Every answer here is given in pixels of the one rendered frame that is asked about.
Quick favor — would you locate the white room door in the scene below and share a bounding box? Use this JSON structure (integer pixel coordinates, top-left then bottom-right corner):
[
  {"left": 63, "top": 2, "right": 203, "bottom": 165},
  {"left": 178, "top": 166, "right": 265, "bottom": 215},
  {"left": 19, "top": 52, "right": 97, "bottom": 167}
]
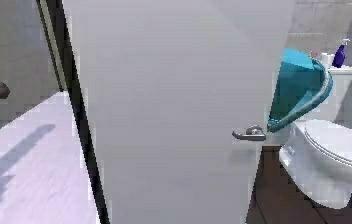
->
[{"left": 61, "top": 0, "right": 298, "bottom": 224}]

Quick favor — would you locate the white toilet paper roll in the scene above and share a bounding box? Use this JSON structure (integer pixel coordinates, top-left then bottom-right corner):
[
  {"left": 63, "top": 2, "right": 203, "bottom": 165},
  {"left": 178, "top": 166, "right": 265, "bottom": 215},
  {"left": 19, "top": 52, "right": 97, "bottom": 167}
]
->
[{"left": 320, "top": 52, "right": 336, "bottom": 70}]

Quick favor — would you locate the blue spray bottle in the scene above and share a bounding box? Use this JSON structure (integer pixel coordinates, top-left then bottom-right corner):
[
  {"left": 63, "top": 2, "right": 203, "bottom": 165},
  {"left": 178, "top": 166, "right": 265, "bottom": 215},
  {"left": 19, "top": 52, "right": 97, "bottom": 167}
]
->
[{"left": 331, "top": 38, "right": 351, "bottom": 69}]

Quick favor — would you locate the grey door lever handle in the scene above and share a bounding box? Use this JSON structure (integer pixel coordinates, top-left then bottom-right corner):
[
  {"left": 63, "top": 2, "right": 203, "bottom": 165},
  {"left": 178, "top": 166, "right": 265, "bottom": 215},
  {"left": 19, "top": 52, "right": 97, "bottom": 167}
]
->
[{"left": 231, "top": 124, "right": 267, "bottom": 142}]

